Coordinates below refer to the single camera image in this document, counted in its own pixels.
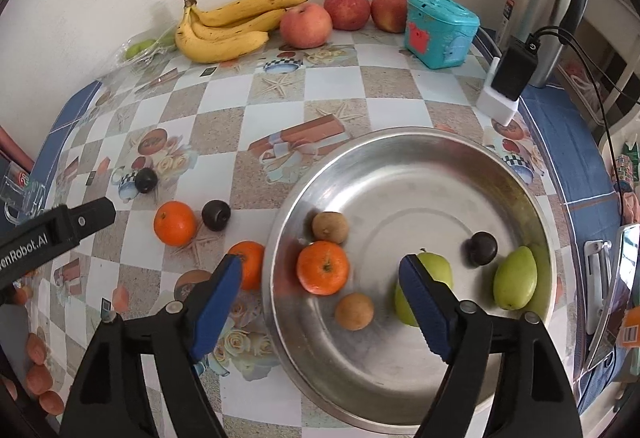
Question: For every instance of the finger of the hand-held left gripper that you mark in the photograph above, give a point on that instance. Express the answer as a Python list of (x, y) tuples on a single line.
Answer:
[(55, 235)]

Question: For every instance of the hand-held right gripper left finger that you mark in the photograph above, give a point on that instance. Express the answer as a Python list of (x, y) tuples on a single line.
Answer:
[(215, 313)]

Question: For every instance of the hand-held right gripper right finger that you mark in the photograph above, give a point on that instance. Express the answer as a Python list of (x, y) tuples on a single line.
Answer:
[(425, 313)]

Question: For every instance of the green jujube with stem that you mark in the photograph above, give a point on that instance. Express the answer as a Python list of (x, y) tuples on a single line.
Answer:
[(437, 268)]

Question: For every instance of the smooth tan round fruit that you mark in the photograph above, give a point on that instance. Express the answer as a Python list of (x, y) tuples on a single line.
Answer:
[(354, 311)]

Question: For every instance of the dark purple plum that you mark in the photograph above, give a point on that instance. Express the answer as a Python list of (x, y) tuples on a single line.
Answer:
[(146, 180), (482, 248), (216, 215)]

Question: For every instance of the orange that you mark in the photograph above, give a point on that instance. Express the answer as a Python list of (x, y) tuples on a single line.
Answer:
[(249, 264), (175, 223), (322, 268)]

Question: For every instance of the steel bowl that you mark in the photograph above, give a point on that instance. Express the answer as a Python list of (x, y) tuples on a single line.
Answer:
[(400, 198)]

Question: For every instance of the fuzzy brown kiwi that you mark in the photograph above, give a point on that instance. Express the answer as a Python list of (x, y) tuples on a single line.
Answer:
[(330, 227)]

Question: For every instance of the clear plastic container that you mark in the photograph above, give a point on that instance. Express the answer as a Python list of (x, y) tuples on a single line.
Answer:
[(20, 193)]

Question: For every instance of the white phone stand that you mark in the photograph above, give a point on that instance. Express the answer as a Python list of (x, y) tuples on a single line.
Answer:
[(597, 253)]

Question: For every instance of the smartphone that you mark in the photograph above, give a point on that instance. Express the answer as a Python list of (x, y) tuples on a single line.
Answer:
[(622, 288)]

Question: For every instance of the clear bag of green fruit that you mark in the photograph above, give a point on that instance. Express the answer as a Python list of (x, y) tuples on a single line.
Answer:
[(140, 50)]

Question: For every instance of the checkered printed tablecloth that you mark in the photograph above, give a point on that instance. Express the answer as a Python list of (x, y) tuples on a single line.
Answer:
[(240, 108)]

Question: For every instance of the colourful small box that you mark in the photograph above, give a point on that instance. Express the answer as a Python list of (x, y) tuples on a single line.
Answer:
[(624, 169)]

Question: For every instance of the yellow banana bunch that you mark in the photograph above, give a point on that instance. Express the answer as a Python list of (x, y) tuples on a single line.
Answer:
[(220, 45)]

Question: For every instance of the black power bank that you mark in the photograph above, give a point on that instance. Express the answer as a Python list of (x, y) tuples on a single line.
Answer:
[(515, 70)]

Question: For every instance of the teal house-shaped toy box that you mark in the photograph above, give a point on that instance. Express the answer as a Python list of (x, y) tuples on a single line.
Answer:
[(440, 30)]

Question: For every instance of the pale pink apple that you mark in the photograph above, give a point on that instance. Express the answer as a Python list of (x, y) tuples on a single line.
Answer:
[(306, 25)]

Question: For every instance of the red apple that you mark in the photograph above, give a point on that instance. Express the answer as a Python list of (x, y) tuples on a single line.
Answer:
[(347, 8), (390, 9)]

